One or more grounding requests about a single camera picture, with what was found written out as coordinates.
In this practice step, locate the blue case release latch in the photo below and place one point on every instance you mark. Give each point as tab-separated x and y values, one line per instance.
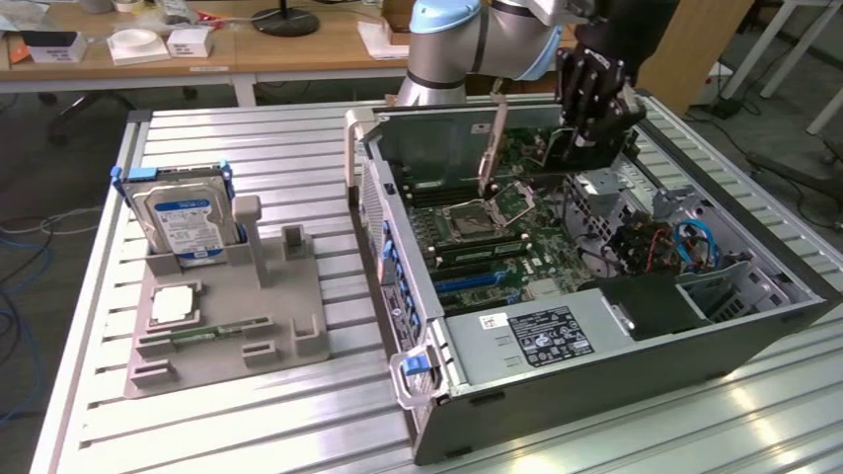
413	366

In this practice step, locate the metal socket cover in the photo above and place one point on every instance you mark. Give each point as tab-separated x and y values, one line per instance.
513	202

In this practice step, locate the metal drive cage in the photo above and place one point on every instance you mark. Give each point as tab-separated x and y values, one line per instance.
605	190

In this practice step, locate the CPU socket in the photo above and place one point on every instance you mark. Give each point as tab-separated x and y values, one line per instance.
471	219

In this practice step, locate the white table frame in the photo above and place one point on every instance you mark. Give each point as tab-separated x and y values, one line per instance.
790	49

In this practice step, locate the grey metal disk bay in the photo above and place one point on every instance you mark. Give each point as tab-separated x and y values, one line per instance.
731	291

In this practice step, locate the CPU chip with silver lid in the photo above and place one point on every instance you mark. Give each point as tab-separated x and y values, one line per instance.
172	305

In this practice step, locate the blue expansion slot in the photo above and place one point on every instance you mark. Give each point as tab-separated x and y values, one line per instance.
460	282

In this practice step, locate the hard disk with blue bracket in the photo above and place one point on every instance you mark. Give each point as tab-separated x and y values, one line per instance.
180	222

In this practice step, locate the grey cup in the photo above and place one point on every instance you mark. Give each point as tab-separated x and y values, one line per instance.
95	5

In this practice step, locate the black open PC case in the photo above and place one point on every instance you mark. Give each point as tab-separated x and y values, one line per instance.
592	395

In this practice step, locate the graphics card with metal bracket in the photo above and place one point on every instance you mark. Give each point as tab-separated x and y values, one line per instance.
527	148

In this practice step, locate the installed RAM stick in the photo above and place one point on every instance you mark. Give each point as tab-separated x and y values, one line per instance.
480	251

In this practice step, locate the long wooden desk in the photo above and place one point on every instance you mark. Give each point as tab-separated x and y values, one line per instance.
296	54

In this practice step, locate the black office chair base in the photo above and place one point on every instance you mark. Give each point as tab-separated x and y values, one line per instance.
72	113

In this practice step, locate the grey parts rack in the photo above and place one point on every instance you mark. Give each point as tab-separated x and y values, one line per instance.
224	306

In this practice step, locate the white square tape holder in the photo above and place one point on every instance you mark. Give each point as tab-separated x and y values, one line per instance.
137	49

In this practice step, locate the stack of white papers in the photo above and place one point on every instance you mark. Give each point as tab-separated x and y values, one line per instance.
381	44

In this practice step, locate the black power brick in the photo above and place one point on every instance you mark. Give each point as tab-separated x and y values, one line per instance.
724	108

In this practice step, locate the grey power supply unit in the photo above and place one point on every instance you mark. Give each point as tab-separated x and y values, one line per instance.
500	355

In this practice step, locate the white box with black top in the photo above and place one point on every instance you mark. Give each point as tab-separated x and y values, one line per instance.
59	52

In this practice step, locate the black round lamp base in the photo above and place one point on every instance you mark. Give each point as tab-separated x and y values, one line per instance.
285	24

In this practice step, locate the green loose RAM stick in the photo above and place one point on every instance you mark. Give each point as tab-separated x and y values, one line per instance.
197	337

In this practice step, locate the small orange box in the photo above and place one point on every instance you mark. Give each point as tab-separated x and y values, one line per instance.
20	54

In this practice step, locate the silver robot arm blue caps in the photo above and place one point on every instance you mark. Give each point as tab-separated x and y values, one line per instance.
448	44

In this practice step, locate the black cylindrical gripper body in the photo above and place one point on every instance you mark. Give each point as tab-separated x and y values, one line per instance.
625	34

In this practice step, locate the wooden cabinet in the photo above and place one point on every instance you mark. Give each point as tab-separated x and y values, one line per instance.
711	39

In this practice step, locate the small white labelled box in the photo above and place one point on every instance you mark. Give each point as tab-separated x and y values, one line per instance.
187	44

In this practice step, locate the brown cardboard box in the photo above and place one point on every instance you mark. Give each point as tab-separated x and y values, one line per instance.
397	15

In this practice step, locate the green motherboard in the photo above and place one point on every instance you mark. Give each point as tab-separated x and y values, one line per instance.
547	247

